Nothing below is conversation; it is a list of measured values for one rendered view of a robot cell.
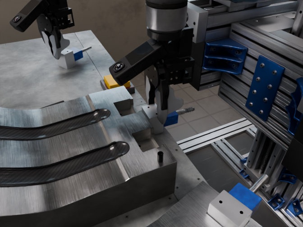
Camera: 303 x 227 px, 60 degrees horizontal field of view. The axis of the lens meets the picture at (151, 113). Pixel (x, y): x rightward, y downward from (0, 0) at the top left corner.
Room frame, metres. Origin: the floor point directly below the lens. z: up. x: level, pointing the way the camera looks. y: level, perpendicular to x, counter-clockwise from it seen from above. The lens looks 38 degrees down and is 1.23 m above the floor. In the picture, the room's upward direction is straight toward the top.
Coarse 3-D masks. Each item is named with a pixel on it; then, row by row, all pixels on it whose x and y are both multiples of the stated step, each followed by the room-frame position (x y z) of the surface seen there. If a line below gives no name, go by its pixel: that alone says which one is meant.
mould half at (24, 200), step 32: (96, 96) 0.48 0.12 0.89; (128, 96) 0.48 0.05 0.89; (96, 128) 0.38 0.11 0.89; (128, 128) 0.38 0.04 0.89; (0, 160) 0.28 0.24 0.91; (32, 160) 0.30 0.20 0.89; (128, 160) 0.30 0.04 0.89; (0, 192) 0.22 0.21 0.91; (32, 192) 0.23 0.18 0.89; (64, 192) 0.24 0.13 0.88; (96, 192) 0.24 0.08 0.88; (128, 192) 0.26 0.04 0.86; (160, 192) 0.28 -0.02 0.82; (0, 224) 0.18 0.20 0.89; (32, 224) 0.20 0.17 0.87; (64, 224) 0.21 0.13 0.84; (96, 224) 0.23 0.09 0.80
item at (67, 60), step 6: (66, 48) 0.82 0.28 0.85; (72, 48) 0.85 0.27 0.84; (84, 48) 0.87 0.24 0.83; (90, 48) 0.88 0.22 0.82; (66, 54) 0.78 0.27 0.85; (72, 54) 0.80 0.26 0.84; (78, 54) 0.82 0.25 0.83; (60, 60) 0.79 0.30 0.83; (66, 60) 0.77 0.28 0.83; (72, 60) 0.79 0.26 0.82; (60, 66) 0.79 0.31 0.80; (66, 66) 0.77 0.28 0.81; (72, 66) 0.79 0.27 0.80
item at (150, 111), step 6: (144, 108) 0.49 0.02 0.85; (150, 108) 0.49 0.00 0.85; (192, 108) 0.52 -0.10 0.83; (144, 114) 0.48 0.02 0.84; (150, 114) 0.46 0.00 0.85; (156, 114) 0.46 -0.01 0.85; (168, 114) 0.48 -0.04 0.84; (174, 114) 0.48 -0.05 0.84; (180, 114) 0.50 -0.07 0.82; (150, 120) 0.45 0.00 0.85; (156, 120) 0.46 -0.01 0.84; (168, 120) 0.47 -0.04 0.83; (174, 120) 0.48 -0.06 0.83; (156, 126) 0.46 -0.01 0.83; (162, 126) 0.46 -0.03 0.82; (156, 132) 0.46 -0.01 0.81; (162, 132) 0.46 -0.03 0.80
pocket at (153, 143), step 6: (138, 132) 0.37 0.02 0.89; (144, 132) 0.37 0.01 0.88; (150, 132) 0.38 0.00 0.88; (138, 138) 0.37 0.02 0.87; (144, 138) 0.37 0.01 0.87; (150, 138) 0.38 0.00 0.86; (156, 138) 0.37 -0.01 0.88; (138, 144) 0.36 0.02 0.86; (144, 144) 0.36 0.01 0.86; (150, 144) 0.36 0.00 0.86; (156, 144) 0.35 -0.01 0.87; (144, 150) 0.34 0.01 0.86
